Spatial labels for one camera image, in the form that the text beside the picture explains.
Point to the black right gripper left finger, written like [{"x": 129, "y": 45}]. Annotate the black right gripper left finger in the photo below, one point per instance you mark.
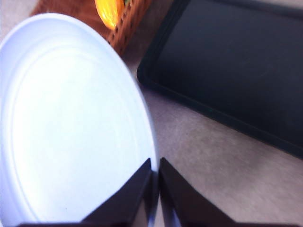
[{"x": 127, "y": 203}]

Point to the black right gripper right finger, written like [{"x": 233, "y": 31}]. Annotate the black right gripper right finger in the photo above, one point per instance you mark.
[{"x": 189, "y": 203}]

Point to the blue round plate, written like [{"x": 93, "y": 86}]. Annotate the blue round plate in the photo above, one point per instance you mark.
[{"x": 71, "y": 123}]

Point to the yellow-orange corn cob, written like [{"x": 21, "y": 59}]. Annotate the yellow-orange corn cob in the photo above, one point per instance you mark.
[{"x": 107, "y": 13}]

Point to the brown wicker basket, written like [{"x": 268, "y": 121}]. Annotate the brown wicker basket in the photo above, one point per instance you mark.
[{"x": 127, "y": 28}]

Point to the black rectangular tray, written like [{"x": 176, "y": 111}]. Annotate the black rectangular tray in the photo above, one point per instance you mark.
[{"x": 232, "y": 71}]

